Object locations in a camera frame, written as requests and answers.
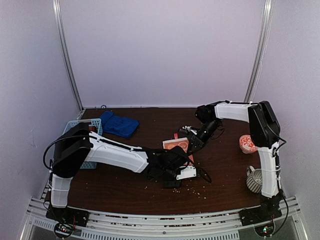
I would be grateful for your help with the orange white patterned bowl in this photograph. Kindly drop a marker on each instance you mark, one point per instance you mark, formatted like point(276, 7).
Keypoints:
point(246, 144)

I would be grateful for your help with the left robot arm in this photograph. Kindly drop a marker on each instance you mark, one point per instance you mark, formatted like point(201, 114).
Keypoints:
point(79, 145)

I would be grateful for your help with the front aluminium rail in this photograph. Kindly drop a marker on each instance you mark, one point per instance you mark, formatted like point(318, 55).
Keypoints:
point(221, 225)

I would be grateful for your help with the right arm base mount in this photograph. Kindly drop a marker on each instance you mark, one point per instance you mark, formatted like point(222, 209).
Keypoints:
point(260, 217)

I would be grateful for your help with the left aluminium frame post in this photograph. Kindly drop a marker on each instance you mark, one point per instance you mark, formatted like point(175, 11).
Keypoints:
point(65, 53)

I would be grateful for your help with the grey striped mug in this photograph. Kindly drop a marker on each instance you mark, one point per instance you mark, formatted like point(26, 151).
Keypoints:
point(254, 180)

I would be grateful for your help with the right aluminium frame post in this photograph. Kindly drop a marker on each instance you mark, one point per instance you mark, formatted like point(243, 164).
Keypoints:
point(260, 50)

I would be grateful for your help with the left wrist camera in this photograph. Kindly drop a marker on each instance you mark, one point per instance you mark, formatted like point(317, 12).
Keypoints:
point(186, 172)

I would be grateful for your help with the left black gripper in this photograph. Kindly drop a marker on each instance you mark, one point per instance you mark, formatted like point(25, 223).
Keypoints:
point(168, 184)

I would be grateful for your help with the orange bunny pattern towel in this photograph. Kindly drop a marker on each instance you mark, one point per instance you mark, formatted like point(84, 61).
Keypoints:
point(175, 148)

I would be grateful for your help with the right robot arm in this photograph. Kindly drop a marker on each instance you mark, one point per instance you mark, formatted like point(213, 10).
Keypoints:
point(265, 135)

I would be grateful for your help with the aluminium frame post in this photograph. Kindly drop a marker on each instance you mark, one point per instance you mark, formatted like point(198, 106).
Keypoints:
point(260, 50)
point(65, 53)

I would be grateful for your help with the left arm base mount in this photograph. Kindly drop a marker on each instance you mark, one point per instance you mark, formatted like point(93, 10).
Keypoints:
point(68, 220)

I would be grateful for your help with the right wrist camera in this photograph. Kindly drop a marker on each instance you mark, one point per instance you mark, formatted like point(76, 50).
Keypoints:
point(187, 129)

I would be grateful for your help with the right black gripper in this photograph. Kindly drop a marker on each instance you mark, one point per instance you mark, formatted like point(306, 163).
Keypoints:
point(198, 142)

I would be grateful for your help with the blue towel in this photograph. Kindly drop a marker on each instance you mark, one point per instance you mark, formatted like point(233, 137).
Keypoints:
point(116, 125)

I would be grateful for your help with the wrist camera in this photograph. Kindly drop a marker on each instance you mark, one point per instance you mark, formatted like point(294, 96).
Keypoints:
point(187, 129)
point(186, 172)

